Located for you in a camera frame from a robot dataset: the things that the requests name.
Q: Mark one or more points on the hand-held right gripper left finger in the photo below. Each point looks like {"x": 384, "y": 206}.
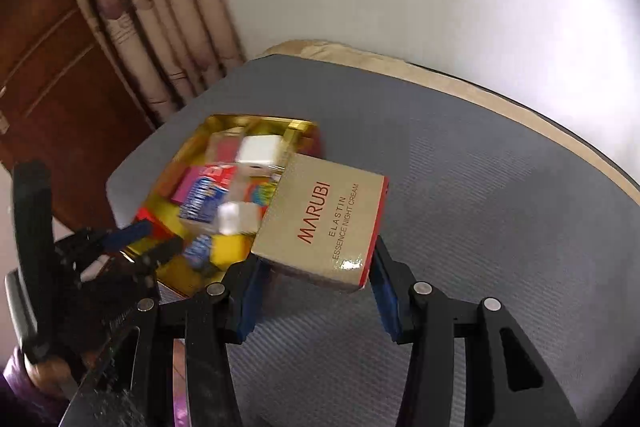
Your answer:
{"x": 250, "y": 307}

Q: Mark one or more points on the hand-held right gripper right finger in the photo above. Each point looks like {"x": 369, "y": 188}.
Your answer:
{"x": 385, "y": 302}

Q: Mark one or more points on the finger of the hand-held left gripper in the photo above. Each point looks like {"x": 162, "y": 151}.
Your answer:
{"x": 167, "y": 249}
{"x": 131, "y": 232}

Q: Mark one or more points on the gold cream box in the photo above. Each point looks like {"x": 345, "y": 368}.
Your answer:
{"x": 320, "y": 217}

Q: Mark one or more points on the gold tin box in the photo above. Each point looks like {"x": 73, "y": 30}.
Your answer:
{"x": 200, "y": 142}

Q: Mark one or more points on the person's left forearm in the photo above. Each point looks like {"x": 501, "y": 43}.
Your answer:
{"x": 30, "y": 397}

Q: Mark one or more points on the blue and red packet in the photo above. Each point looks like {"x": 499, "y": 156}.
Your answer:
{"x": 200, "y": 202}

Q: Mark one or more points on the white small box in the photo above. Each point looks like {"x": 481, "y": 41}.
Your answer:
{"x": 260, "y": 152}

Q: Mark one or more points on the brown wooden door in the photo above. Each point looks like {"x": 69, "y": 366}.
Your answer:
{"x": 50, "y": 82}

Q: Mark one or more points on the beige patterned curtain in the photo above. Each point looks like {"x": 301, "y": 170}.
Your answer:
{"x": 150, "y": 7}

